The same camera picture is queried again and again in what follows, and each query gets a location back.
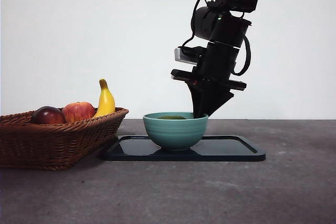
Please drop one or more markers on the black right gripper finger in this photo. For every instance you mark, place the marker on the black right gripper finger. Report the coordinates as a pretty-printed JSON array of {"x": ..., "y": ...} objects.
[
  {"x": 212, "y": 100},
  {"x": 197, "y": 100}
]

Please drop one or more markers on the green avocado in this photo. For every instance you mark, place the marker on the green avocado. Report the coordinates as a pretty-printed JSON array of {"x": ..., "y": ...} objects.
[{"x": 172, "y": 117}]

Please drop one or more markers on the teal ceramic bowl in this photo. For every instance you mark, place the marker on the teal ceramic bowl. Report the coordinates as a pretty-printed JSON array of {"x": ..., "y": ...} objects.
[{"x": 176, "y": 134}]

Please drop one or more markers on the black rectangular tray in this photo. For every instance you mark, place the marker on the black rectangular tray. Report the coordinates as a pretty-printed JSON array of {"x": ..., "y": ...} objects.
[{"x": 225, "y": 150}]

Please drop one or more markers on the yellow banana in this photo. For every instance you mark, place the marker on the yellow banana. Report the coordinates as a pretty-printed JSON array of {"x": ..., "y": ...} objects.
[{"x": 106, "y": 100}]

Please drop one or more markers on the red yellow apple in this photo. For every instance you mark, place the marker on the red yellow apple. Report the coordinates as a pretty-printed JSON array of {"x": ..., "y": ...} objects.
[{"x": 78, "y": 112}]

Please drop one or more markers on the dark red plum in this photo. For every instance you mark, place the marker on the dark red plum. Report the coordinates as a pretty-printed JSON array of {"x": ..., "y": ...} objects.
[{"x": 48, "y": 116}]

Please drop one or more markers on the brown woven wicker basket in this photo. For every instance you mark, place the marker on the brown woven wicker basket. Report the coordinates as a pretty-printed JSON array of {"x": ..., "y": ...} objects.
[{"x": 52, "y": 145}]

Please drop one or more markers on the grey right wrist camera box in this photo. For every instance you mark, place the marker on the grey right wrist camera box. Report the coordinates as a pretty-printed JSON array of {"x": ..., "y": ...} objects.
[{"x": 183, "y": 56}]

